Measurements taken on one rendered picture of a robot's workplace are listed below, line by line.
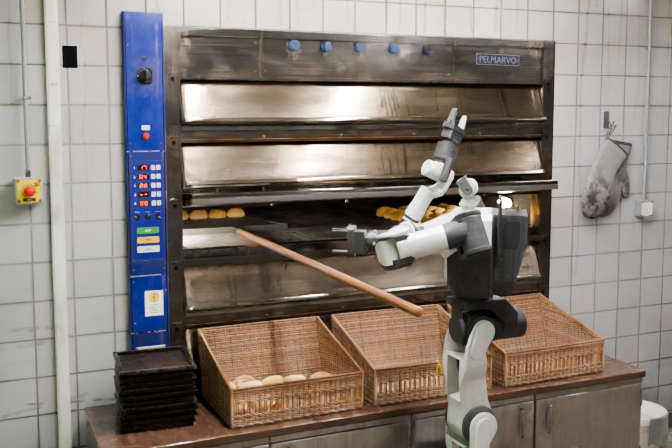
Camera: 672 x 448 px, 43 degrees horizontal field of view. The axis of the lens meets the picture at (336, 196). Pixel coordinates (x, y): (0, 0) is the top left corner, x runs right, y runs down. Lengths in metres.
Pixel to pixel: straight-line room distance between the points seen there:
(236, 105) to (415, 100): 0.86
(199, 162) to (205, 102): 0.25
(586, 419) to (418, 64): 1.77
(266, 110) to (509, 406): 1.63
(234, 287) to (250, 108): 0.77
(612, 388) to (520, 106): 1.38
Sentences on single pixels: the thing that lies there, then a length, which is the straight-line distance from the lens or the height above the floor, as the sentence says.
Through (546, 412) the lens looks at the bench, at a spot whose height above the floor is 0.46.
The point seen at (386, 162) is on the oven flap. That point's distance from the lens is 3.88.
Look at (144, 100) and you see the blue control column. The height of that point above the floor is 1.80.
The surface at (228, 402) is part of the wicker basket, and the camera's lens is 3.29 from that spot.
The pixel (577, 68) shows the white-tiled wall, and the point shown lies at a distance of 4.46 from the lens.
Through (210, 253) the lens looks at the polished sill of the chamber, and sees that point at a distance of 3.63.
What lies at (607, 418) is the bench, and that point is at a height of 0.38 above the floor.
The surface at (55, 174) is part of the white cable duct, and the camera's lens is 3.46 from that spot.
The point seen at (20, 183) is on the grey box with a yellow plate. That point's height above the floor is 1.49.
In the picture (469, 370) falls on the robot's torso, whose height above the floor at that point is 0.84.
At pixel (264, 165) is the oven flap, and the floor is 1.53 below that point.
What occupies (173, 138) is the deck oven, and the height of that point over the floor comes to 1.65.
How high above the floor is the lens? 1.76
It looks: 6 degrees down
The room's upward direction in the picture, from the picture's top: straight up
